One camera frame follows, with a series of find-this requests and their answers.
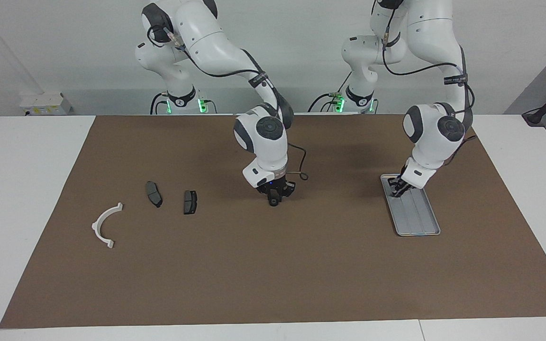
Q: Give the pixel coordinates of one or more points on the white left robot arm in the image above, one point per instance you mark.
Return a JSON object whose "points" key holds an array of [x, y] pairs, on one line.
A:
{"points": [[432, 142]]}

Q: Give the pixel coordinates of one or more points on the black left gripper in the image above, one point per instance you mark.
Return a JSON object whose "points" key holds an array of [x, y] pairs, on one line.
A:
{"points": [[404, 183]]}

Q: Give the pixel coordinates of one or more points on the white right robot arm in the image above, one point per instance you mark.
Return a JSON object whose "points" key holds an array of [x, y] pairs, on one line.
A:
{"points": [[268, 151]]}

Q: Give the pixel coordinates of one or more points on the brown table mat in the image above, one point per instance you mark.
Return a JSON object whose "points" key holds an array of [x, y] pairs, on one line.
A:
{"points": [[273, 265]]}

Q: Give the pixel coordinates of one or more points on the silver metal tray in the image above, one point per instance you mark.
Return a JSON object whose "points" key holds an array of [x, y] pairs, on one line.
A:
{"points": [[417, 218]]}

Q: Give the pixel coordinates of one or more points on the white semicircular bracket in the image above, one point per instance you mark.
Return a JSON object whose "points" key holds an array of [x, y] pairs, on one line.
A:
{"points": [[98, 222]]}

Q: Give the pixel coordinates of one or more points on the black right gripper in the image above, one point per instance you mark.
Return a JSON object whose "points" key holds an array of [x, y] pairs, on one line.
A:
{"points": [[277, 187]]}

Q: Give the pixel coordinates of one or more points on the curved dark brake pad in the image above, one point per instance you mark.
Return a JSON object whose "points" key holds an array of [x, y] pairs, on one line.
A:
{"points": [[153, 194]]}

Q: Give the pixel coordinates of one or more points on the rectangular dark brake pad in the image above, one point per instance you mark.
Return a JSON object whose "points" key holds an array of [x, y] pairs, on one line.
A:
{"points": [[190, 202]]}

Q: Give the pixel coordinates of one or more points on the white power strip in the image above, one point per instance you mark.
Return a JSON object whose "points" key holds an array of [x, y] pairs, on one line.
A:
{"points": [[45, 104]]}

